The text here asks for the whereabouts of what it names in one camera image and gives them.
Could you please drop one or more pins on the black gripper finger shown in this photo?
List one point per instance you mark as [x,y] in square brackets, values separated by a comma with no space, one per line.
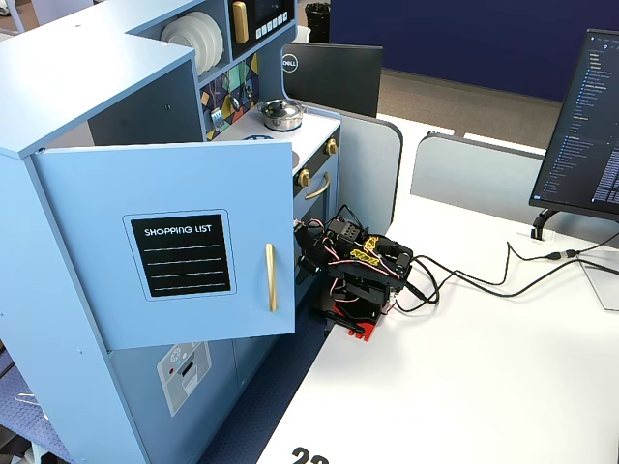
[302,236]
[306,270]

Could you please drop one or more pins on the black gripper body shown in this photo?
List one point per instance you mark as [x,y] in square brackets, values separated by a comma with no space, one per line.
[306,242]

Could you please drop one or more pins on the black monitor arm base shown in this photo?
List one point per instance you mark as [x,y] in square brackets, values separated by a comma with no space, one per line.
[544,223]

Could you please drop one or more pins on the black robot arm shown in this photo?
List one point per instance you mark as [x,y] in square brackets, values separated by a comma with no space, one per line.
[367,280]

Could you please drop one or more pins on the blue cabinet door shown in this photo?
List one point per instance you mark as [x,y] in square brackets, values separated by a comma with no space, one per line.
[97,299]

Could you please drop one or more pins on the black table clamp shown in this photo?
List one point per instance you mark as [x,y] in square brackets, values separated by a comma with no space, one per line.
[338,319]

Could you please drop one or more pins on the gold stove knob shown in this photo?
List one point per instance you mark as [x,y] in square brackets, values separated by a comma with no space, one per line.
[331,146]
[303,178]

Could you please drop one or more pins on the grey desk divider panel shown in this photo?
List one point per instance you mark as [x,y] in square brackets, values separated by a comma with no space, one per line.
[474,179]
[367,164]

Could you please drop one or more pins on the silver pot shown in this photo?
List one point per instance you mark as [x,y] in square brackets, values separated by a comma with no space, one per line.
[285,123]

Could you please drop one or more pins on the black shopping list board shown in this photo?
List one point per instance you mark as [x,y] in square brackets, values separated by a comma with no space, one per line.
[181,256]

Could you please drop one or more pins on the silver pot lid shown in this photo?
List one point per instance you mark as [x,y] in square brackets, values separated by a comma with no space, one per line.
[279,108]

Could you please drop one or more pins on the silver hanging spatula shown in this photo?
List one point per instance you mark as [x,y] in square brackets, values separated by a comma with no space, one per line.
[216,117]

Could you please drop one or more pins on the metal slotted spoon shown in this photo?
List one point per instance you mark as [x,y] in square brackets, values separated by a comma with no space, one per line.
[235,102]

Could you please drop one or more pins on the black Dell monitor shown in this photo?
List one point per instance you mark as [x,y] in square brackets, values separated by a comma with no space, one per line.
[333,77]

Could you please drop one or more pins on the colourful geometric backsplash panel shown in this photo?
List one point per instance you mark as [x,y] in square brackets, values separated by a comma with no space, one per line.
[242,72]

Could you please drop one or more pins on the white plate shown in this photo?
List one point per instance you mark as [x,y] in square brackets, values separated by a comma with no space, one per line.
[166,36]
[212,43]
[180,25]

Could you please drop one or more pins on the black trash can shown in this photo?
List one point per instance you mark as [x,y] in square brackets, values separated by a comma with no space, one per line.
[317,21]

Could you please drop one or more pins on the black toy microwave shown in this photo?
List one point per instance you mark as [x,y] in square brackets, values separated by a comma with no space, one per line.
[271,19]

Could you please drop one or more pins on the blue toy kitchen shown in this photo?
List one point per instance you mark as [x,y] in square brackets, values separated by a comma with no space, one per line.
[72,87]

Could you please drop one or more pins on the grey flat stand plate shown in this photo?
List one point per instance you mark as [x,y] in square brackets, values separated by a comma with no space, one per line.
[602,287]

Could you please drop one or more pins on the black monitor with lit screen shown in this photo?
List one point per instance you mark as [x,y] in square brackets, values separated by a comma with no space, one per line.
[580,125]

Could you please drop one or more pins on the red arm base mount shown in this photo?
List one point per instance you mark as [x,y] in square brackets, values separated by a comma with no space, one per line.
[365,331]

